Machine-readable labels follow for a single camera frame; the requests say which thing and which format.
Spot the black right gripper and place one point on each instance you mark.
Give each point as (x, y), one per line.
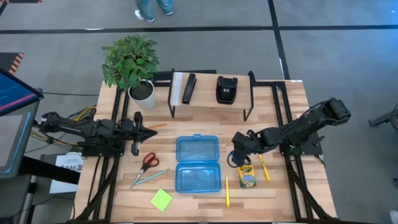
(242, 143)

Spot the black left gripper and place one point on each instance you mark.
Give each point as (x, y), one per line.
(136, 133)

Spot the orange pencil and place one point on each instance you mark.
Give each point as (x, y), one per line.
(158, 126)

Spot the yellow-green crayon box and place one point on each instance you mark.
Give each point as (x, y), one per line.
(247, 176)

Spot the yellow pen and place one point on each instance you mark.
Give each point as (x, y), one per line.
(227, 193)
(265, 169)

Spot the blue plastic pencil box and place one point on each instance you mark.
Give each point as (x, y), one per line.
(199, 149)

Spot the teal pencil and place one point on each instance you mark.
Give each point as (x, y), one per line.
(152, 176)

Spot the green sticky note pad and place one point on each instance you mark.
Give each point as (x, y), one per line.
(161, 200)

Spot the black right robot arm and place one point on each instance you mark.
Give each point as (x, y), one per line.
(298, 130)

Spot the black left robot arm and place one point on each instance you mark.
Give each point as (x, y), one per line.
(93, 129)

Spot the white plant pot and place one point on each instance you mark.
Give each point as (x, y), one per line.
(146, 101)

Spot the white paper pad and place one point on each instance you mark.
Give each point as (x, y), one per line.
(176, 90)

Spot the black stapler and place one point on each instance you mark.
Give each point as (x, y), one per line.
(189, 88)

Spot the black hole punch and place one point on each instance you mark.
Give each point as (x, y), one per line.
(227, 91)

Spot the wooden shelf with black legs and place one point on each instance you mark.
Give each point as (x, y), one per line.
(206, 93)

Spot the green leafy plant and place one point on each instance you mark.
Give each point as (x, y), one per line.
(130, 62)

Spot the white printed paper sheet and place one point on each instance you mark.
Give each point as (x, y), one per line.
(62, 188)

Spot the black cart beam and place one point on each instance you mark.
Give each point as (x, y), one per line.
(46, 169)

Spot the person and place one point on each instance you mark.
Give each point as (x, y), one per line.
(144, 9)

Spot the computer monitor with blue screen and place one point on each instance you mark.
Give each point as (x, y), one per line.
(15, 93)

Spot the black orange hazard-striped mat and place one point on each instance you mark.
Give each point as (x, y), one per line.
(9, 60)

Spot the black aluminium table frame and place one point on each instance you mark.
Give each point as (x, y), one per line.
(267, 83)

